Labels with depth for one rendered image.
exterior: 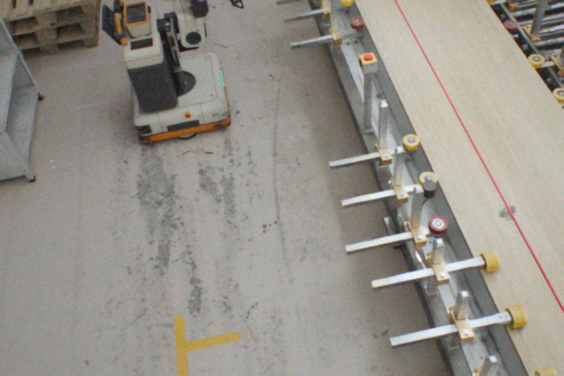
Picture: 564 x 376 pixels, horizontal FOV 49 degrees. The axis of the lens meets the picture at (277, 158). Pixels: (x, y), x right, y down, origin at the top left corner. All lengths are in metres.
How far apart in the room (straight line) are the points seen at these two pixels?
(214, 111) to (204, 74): 0.36
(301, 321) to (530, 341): 1.41
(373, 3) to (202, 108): 1.35
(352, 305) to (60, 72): 3.17
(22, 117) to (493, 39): 3.34
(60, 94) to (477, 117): 3.32
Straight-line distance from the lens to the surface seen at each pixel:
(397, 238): 2.79
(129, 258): 3.99
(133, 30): 4.10
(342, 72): 3.76
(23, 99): 5.13
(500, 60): 3.59
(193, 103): 4.34
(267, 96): 4.68
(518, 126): 3.25
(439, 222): 2.80
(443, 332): 2.48
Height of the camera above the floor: 3.19
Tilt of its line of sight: 49 degrees down
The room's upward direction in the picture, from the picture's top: 9 degrees counter-clockwise
